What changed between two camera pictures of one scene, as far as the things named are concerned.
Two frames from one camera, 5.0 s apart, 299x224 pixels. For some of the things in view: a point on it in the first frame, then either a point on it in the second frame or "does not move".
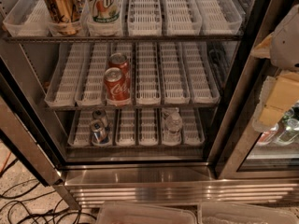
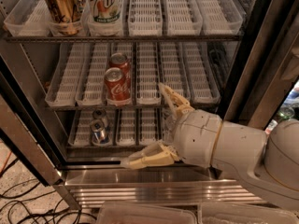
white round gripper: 287,46 -> 196,136
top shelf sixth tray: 219,14 does not move
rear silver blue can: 101,115 does not move
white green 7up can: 104,4 does not move
